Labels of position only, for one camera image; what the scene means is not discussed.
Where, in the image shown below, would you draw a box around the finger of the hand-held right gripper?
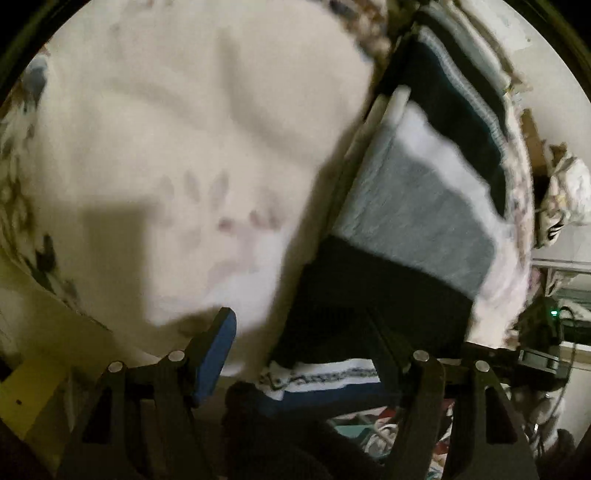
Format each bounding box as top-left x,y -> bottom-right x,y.
462,342 -> 520,366

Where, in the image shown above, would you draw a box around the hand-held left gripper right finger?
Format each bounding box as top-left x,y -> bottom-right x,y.
366,318 -> 541,480

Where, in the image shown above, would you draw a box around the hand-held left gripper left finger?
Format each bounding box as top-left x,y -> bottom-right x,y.
55,306 -> 238,480

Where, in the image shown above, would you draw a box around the striped knit sweater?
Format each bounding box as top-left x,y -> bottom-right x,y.
256,4 -> 511,409

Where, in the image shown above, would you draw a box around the pile of white clothes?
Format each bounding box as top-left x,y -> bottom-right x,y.
536,143 -> 591,250

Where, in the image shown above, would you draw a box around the person's legs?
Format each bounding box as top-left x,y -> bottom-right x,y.
222,383 -> 384,480

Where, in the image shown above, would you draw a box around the yellow box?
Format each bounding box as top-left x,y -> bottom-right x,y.
0,355 -> 70,444

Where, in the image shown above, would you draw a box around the bed with floral sheet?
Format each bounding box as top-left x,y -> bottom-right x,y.
0,0 -> 536,384

